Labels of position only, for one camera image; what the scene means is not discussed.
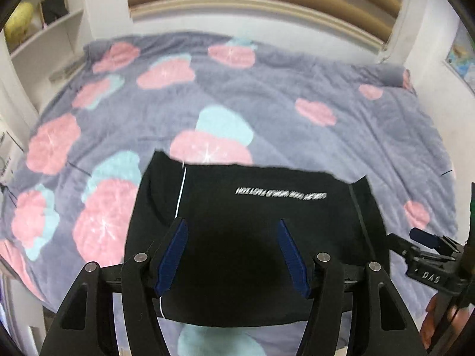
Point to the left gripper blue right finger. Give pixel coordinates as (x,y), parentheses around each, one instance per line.
(297,256)

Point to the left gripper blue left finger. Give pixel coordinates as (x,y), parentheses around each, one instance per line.
(167,255)

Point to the black hooded garment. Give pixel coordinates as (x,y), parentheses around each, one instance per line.
(232,272)

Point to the grey quilt with pink spots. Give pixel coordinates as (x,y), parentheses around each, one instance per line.
(209,99)

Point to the white bookshelf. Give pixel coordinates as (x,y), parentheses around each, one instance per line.
(47,59)

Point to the black box on shelf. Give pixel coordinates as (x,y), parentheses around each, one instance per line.
(52,10)

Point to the yellow plush toy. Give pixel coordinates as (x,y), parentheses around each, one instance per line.
(17,25)

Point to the wall poster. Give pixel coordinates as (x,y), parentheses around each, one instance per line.
(461,57)

